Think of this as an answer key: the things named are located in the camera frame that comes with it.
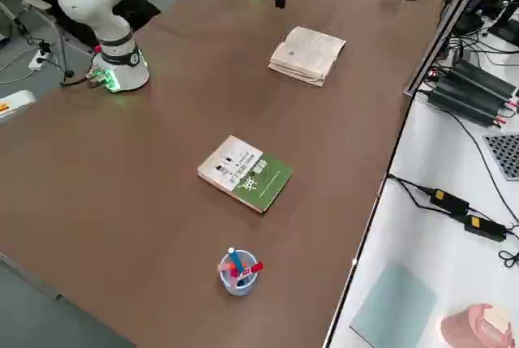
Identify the white blue cover book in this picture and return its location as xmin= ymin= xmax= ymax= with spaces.
xmin=267 ymin=26 xmax=348 ymax=88

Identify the green white cover book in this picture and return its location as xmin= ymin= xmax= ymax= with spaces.
xmin=197 ymin=135 xmax=294 ymax=214

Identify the black finned power box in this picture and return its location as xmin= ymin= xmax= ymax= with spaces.
xmin=449 ymin=58 xmax=519 ymax=100
xmin=427 ymin=75 xmax=510 ymax=129

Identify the white power strip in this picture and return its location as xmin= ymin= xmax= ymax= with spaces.
xmin=28 ymin=48 xmax=53 ymax=70

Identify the black power adapter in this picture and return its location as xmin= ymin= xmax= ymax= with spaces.
xmin=428 ymin=187 xmax=471 ymax=215
xmin=463 ymin=213 xmax=508 ymax=243

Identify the grey perforated plate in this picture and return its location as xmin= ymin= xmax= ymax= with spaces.
xmin=482 ymin=132 xmax=519 ymax=182

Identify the blue marker white cap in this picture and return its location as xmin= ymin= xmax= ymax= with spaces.
xmin=227 ymin=246 xmax=247 ymax=273

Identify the red marker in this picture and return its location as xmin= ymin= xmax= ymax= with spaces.
xmin=239 ymin=261 xmax=264 ymax=279

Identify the white box orange label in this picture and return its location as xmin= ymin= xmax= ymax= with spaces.
xmin=0 ymin=89 xmax=38 ymax=124

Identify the clear plastic pen cup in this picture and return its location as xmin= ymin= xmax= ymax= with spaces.
xmin=219 ymin=248 xmax=260 ymax=298

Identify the pale green sheet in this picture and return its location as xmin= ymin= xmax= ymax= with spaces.
xmin=349 ymin=263 xmax=439 ymax=345

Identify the pink plastic container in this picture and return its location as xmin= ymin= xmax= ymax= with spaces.
xmin=440 ymin=303 xmax=517 ymax=348

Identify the aluminium frame post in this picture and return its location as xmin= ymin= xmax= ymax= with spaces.
xmin=402 ymin=0 xmax=502 ymax=98

